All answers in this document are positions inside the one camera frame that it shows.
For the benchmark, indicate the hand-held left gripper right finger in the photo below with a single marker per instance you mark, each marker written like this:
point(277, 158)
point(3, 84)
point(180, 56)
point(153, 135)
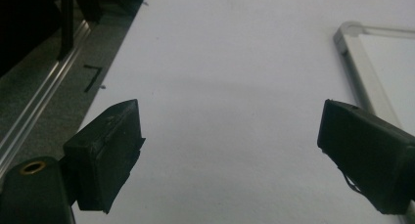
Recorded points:
point(368, 155)

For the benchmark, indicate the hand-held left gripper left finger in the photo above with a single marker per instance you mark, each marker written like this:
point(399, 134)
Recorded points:
point(104, 158)

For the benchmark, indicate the white whiteboard with metal frame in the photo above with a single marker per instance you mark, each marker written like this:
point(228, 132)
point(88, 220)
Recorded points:
point(391, 70)

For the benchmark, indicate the black stand pole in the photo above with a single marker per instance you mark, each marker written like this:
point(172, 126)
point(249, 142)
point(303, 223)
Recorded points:
point(67, 28)

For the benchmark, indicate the dark curtain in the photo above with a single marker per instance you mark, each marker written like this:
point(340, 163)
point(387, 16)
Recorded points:
point(23, 28)

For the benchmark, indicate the metal floor rail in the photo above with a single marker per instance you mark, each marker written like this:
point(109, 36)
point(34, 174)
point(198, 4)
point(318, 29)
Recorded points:
point(42, 97)

